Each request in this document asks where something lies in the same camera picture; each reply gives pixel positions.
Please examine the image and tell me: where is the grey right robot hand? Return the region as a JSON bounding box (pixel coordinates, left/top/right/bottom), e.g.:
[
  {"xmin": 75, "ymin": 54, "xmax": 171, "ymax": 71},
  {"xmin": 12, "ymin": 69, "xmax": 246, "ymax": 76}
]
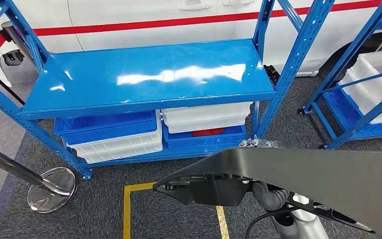
[{"xmin": 239, "ymin": 138, "xmax": 279, "ymax": 148}]

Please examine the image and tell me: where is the chrome stanchion post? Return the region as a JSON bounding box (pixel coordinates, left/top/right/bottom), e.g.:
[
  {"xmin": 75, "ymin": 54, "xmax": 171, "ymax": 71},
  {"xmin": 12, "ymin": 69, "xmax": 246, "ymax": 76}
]
[
  {"xmin": 0, "ymin": 21, "xmax": 30, "ymax": 57},
  {"xmin": 0, "ymin": 140, "xmax": 77, "ymax": 214}
]

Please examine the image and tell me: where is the blue metal shelf rack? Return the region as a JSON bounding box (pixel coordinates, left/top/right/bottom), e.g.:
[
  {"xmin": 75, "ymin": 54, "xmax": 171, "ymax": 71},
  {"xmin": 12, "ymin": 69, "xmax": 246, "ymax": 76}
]
[
  {"xmin": 0, "ymin": 0, "xmax": 337, "ymax": 180},
  {"xmin": 298, "ymin": 0, "xmax": 382, "ymax": 151}
]

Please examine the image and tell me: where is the blue plastic bin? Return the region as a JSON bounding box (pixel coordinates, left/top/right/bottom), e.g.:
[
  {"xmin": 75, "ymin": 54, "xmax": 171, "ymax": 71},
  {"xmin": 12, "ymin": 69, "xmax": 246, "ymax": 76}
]
[
  {"xmin": 53, "ymin": 110, "xmax": 159, "ymax": 146},
  {"xmin": 324, "ymin": 87, "xmax": 382, "ymax": 136},
  {"xmin": 162, "ymin": 122, "xmax": 248, "ymax": 151}
]

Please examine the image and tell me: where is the red object in bin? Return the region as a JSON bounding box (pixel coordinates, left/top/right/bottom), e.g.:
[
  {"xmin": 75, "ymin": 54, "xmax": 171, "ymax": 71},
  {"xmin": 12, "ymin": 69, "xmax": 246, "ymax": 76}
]
[{"xmin": 191, "ymin": 127, "xmax": 226, "ymax": 137}]

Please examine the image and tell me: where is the black plastic plate holder part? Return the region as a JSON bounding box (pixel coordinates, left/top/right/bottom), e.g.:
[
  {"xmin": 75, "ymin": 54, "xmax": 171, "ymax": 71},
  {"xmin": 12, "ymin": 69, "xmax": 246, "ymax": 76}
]
[{"xmin": 152, "ymin": 146, "xmax": 382, "ymax": 239}]

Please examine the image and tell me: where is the white car red stripe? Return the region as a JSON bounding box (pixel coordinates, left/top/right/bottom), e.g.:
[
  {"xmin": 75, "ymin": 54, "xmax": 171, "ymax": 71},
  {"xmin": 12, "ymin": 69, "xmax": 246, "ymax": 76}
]
[{"xmin": 0, "ymin": 0, "xmax": 382, "ymax": 87}]

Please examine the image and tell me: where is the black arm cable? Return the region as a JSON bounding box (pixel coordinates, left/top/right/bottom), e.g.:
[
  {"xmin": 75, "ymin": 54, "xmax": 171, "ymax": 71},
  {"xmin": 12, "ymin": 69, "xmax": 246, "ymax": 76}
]
[{"xmin": 245, "ymin": 206, "xmax": 297, "ymax": 239}]

